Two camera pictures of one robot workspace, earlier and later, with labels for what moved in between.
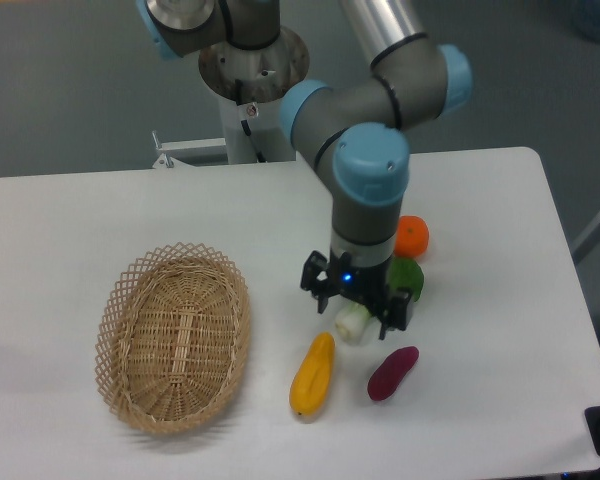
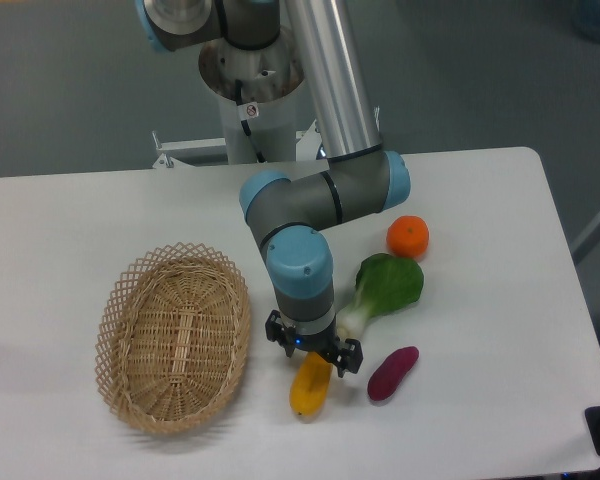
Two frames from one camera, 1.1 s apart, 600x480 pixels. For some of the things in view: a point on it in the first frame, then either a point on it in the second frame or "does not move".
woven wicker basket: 172,336 does not move
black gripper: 368,285 to 350,356
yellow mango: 312,381 does not move
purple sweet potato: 385,380 does not move
